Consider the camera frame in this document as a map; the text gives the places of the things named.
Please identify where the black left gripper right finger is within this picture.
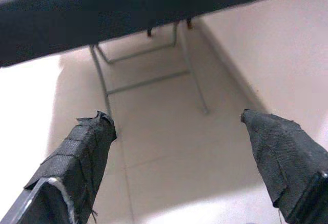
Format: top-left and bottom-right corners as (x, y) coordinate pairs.
(240, 109), (328, 224)

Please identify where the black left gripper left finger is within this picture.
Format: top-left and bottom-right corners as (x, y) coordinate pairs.
(0, 110), (117, 224)

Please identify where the black tablecloth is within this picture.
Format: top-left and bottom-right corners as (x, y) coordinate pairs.
(0, 0), (328, 68)

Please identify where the metal table frame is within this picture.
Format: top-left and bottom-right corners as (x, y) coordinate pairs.
(89, 20), (210, 117)

